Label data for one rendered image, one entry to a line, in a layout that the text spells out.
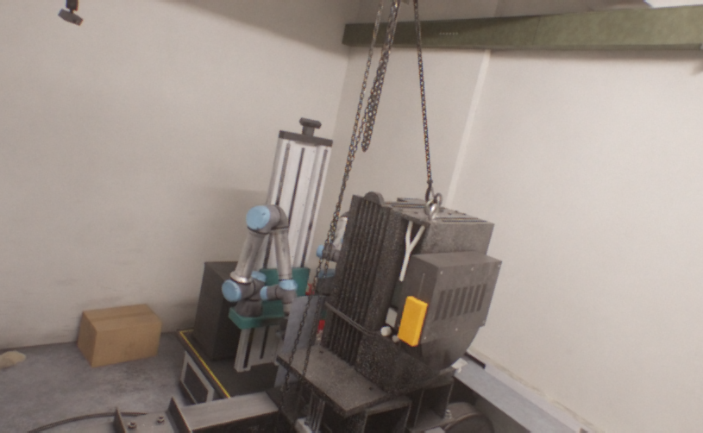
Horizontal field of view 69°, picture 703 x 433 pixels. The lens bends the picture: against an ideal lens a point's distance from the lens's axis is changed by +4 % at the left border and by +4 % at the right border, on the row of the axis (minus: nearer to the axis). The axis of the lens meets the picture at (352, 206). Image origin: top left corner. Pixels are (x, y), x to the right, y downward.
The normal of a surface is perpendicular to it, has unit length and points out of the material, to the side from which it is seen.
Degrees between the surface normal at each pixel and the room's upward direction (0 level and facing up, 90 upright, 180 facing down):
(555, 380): 90
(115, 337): 90
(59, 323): 90
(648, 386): 90
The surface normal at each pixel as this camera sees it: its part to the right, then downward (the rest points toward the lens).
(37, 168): 0.58, 0.26
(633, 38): -0.79, -0.07
